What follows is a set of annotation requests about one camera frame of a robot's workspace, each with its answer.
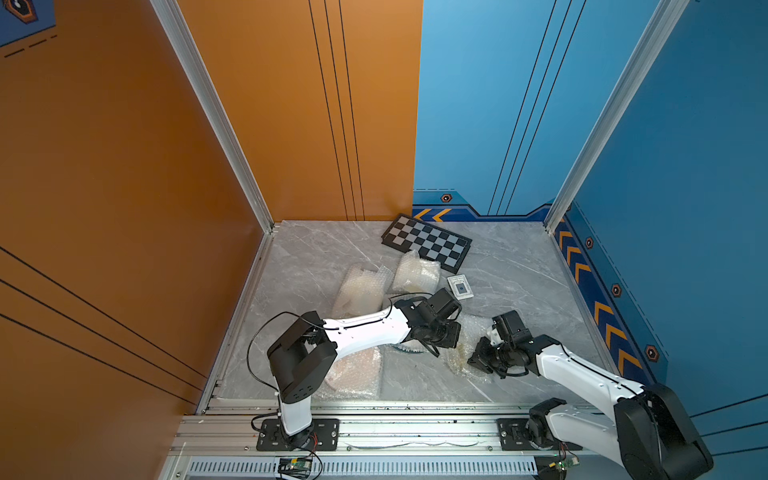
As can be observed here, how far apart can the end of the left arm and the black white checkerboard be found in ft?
1.20

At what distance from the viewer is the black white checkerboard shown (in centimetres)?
107

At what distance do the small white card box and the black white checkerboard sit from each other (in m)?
0.04

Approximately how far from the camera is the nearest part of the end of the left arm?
616 mm

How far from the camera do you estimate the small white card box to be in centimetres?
99

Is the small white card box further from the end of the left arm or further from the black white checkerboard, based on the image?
the end of the left arm
